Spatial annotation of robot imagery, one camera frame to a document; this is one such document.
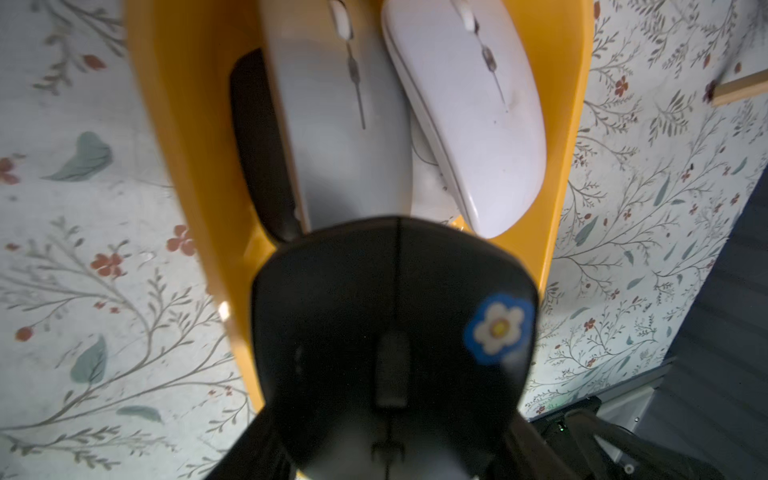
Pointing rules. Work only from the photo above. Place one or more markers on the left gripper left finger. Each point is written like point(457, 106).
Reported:
point(258, 454)

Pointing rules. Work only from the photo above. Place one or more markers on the black mouse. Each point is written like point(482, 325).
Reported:
point(260, 148)
point(392, 348)

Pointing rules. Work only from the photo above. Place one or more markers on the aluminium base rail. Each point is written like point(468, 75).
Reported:
point(625, 404)

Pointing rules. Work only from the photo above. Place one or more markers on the wooden easel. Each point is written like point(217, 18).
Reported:
point(747, 87)

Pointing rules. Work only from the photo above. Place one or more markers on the yellow plastic storage box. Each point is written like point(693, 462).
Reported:
point(183, 53)

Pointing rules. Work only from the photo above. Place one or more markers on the silver white mouse front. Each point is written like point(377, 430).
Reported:
point(343, 116)

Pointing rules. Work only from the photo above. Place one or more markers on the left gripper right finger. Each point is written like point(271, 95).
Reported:
point(525, 455)

